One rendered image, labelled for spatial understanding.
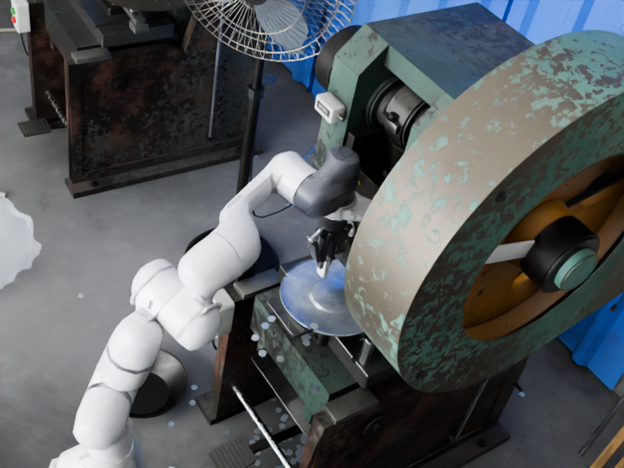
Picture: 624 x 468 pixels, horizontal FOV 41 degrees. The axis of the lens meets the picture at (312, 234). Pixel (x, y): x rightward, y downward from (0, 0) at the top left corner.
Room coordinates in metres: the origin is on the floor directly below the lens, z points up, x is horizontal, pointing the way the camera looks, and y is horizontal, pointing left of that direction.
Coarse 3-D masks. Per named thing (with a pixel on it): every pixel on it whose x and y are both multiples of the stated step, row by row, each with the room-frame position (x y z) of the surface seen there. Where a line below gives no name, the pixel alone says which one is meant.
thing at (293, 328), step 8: (272, 304) 1.49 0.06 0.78; (280, 304) 1.50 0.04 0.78; (280, 312) 1.47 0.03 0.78; (280, 320) 1.44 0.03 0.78; (288, 320) 1.45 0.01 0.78; (288, 328) 1.42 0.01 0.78; (296, 328) 1.43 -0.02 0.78; (304, 328) 1.43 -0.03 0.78; (296, 336) 1.41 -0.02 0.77; (312, 336) 1.52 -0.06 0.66; (320, 336) 1.50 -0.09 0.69; (320, 344) 1.50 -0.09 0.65
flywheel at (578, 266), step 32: (608, 160) 1.46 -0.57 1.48; (576, 192) 1.42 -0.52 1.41; (608, 192) 1.50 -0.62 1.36; (544, 224) 1.30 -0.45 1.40; (576, 224) 1.31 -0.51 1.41; (608, 224) 1.53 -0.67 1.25; (512, 256) 1.23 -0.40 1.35; (544, 256) 1.24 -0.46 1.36; (576, 256) 1.25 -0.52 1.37; (480, 288) 1.29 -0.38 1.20; (512, 288) 1.39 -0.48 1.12; (544, 288) 1.24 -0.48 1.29; (576, 288) 1.47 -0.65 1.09; (480, 320) 1.33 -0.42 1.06; (512, 320) 1.37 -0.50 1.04
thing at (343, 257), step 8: (384, 160) 1.70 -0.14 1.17; (368, 168) 1.65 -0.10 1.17; (376, 168) 1.66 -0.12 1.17; (384, 168) 1.67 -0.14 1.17; (360, 176) 1.64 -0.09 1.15; (368, 176) 1.62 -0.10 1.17; (376, 176) 1.63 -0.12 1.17; (384, 176) 1.63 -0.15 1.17; (360, 184) 1.63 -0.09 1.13; (368, 184) 1.61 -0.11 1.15; (376, 184) 1.60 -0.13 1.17; (360, 192) 1.62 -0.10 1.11; (368, 192) 1.61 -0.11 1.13; (376, 192) 1.59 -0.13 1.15; (352, 224) 1.61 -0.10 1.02; (352, 232) 1.60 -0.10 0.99; (352, 240) 1.59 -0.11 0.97; (344, 248) 1.58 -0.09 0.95; (336, 256) 1.60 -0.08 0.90; (344, 256) 1.58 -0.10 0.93; (344, 264) 1.57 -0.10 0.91
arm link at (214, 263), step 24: (216, 240) 1.22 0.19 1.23; (192, 264) 1.16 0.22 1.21; (216, 264) 1.18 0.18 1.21; (240, 264) 1.20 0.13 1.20; (192, 288) 1.14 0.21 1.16; (216, 288) 1.16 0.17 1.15; (168, 312) 1.11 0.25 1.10; (192, 312) 1.11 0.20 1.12; (216, 312) 1.14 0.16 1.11; (192, 336) 1.08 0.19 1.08
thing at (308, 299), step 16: (288, 272) 1.62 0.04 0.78; (304, 272) 1.63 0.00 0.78; (336, 272) 1.66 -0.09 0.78; (288, 288) 1.56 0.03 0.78; (304, 288) 1.57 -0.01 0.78; (320, 288) 1.58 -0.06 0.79; (336, 288) 1.59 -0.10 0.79; (288, 304) 1.50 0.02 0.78; (304, 304) 1.51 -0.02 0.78; (320, 304) 1.52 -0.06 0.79; (336, 304) 1.53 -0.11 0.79; (304, 320) 1.45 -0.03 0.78; (320, 320) 1.47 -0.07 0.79; (336, 320) 1.48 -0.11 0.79; (352, 320) 1.49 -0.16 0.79
